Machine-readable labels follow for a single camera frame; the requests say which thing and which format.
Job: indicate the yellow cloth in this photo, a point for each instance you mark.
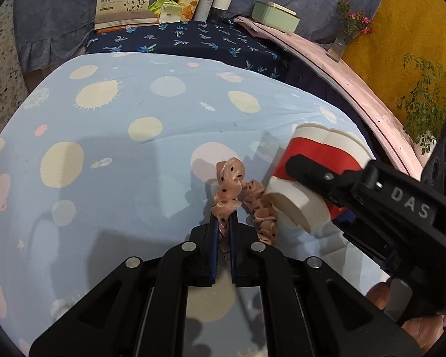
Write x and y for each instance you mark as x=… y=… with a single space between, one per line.
x=405 y=18

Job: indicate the blue blanket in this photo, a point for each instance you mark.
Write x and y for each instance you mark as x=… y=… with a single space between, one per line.
x=59 y=7

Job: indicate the navy printed cloth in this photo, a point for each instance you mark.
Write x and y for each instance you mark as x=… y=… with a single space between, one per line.
x=208 y=41

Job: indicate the pink cloth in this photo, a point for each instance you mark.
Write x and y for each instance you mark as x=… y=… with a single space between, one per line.
x=356 y=93

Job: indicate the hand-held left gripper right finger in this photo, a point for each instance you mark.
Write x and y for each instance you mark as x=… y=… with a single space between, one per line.
x=234 y=258

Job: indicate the white carton flower print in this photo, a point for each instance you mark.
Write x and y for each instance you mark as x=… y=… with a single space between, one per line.
x=122 y=3

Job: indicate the person's right hand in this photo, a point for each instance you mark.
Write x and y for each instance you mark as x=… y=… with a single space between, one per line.
x=423 y=333

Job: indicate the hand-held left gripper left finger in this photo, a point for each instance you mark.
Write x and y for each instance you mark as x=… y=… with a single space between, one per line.
x=213 y=247

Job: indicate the yellow printed tin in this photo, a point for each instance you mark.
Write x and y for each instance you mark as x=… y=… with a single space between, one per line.
x=188 y=7

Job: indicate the pink dotted scrunchie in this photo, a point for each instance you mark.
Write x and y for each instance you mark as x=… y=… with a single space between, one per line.
x=228 y=178

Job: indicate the red and white paper cup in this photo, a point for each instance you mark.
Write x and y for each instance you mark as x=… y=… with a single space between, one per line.
x=312 y=152

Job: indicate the light blue spotted cloth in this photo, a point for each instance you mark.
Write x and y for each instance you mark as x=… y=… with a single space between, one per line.
x=133 y=174

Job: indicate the glass vase with pink flowers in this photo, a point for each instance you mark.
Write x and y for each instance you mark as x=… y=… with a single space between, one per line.
x=338 y=46

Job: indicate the green plant in white pot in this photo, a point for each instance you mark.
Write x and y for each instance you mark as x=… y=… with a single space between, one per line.
x=427 y=100

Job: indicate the white canister pink band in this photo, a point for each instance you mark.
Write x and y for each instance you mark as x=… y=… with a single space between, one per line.
x=205 y=2

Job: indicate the green packet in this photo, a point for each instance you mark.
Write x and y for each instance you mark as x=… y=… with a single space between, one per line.
x=171 y=13

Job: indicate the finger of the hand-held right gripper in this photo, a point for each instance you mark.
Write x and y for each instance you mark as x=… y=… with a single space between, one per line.
x=316 y=174
x=364 y=236

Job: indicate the pale green box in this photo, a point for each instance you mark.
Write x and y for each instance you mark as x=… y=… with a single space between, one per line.
x=275 y=16

